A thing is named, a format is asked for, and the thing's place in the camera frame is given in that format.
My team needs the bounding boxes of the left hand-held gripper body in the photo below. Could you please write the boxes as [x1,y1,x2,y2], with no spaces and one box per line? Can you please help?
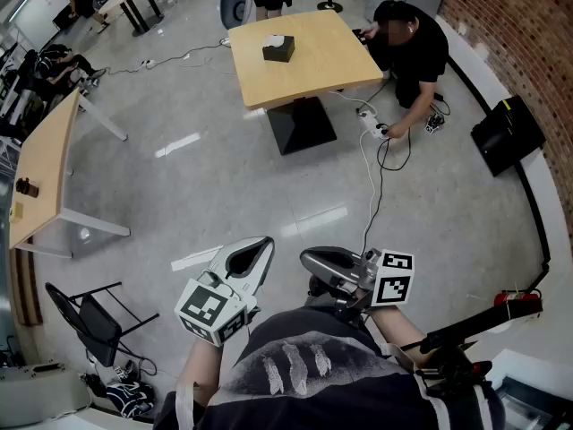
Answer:
[174,266,261,348]

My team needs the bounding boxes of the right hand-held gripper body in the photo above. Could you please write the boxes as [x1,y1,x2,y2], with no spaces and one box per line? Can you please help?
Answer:
[333,248,415,326]

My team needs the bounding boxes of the person's right forearm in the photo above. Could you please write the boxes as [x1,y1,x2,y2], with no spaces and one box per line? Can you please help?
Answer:
[366,305,431,366]

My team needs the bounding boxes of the person's left forearm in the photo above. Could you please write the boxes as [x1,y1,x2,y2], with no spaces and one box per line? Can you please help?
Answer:
[176,336,225,407]

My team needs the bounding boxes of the black tissue box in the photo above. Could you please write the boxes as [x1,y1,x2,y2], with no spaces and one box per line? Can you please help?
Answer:
[261,35,296,65]

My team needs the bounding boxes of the person's right black shoe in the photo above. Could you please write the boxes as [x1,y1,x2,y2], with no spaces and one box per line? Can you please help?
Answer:
[307,274,335,298]

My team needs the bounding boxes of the black folding chair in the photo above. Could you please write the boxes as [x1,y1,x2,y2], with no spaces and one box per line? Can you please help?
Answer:
[44,280,160,369]

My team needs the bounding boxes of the blue white bag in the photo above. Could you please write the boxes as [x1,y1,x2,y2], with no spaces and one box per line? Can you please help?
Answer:
[106,378,156,420]

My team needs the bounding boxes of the person's dark printed shirt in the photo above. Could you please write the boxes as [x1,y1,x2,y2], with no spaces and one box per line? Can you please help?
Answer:
[151,305,507,430]

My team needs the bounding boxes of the red fire extinguisher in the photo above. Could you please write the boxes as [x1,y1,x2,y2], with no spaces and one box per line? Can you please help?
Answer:
[493,288,542,307]

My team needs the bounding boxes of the white power strip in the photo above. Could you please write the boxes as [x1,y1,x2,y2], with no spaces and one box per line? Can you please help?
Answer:
[356,108,390,141]

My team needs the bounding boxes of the small white black floor device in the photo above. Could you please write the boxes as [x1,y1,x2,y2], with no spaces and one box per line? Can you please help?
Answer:
[424,109,449,134]

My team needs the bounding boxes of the white equipment cabinet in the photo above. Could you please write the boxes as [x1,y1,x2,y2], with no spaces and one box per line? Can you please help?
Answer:
[0,363,93,425]

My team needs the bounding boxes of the black equipment case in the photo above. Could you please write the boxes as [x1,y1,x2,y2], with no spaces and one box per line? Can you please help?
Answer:
[470,95,547,177]

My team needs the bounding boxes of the light wooden square table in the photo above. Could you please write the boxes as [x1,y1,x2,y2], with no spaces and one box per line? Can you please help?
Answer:
[227,9,385,156]

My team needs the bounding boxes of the wooden side table white legs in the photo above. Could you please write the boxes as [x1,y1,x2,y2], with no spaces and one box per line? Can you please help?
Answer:
[8,86,132,259]

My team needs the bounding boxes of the small brown wooden object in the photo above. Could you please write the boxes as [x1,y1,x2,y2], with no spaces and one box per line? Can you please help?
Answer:
[15,176,40,199]

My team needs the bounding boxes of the grey rounded shell device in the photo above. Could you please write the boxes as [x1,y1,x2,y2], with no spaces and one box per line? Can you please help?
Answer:
[219,0,254,30]

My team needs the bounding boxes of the white harness strap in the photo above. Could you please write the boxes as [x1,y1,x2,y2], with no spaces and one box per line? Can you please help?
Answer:
[175,381,194,430]

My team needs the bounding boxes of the black table pedestal base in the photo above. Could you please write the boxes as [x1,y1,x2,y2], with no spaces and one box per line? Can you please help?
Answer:
[267,96,338,156]

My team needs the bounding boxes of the black curved floor rail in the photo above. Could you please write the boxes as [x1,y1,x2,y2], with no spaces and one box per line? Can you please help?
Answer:
[447,54,552,304]

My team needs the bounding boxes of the thin white floor cable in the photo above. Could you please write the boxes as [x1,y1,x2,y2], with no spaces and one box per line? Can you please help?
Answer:
[178,51,234,69]

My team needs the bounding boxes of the long black floor cable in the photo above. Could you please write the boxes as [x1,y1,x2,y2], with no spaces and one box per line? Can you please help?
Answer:
[105,38,232,75]

